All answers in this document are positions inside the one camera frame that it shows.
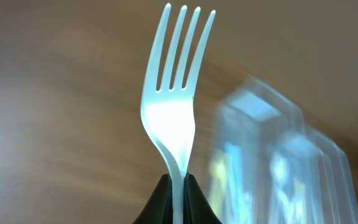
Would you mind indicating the white label left container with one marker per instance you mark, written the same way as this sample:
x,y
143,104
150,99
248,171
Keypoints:
x,y
254,106

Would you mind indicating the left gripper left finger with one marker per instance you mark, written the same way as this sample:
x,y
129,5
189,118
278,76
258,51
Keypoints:
x,y
158,209

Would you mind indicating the left clear plastic container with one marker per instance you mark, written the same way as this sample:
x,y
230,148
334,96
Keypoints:
x,y
239,190

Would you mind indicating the right clear plastic container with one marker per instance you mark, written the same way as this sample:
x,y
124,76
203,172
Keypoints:
x,y
311,181

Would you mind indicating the clear plastic container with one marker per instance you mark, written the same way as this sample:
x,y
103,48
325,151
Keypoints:
x,y
239,190
311,181

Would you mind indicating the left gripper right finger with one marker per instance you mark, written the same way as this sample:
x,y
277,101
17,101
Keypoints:
x,y
196,209

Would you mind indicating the thin white fork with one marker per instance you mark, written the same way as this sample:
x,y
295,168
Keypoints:
x,y
167,103

